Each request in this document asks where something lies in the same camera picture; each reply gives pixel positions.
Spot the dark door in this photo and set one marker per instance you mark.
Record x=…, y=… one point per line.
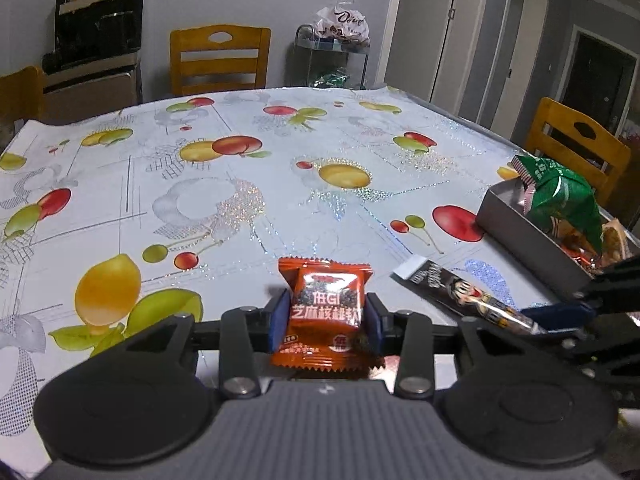
x=597, y=80

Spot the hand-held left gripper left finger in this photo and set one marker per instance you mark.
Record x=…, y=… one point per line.
x=280, y=322

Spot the black water dispenser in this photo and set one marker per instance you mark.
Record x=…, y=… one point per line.
x=95, y=35

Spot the green snack bag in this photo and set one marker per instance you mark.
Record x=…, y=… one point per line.
x=565, y=195

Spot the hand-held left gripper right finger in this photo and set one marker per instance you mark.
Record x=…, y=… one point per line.
x=374, y=322

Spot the clear brown nut packet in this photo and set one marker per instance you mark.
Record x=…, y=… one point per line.
x=614, y=242

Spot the black snack stick packet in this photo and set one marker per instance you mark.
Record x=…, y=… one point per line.
x=460, y=290

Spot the white plastic bag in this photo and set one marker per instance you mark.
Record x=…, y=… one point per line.
x=342, y=22

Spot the green candy bag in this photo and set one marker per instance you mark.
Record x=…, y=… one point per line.
x=331, y=80

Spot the wooden chair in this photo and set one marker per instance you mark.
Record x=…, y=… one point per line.
x=20, y=97
x=575, y=135
x=220, y=60

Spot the metal rack cart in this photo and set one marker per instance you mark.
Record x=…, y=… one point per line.
x=305, y=57

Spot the orange snack packet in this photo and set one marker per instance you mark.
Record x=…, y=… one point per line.
x=325, y=310

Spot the fruit print tablecloth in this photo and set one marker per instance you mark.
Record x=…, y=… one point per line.
x=225, y=240

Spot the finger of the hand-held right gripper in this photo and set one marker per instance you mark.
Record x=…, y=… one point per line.
x=565, y=316
x=605, y=360

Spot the grey cardboard box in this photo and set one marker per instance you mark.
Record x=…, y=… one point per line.
x=520, y=230

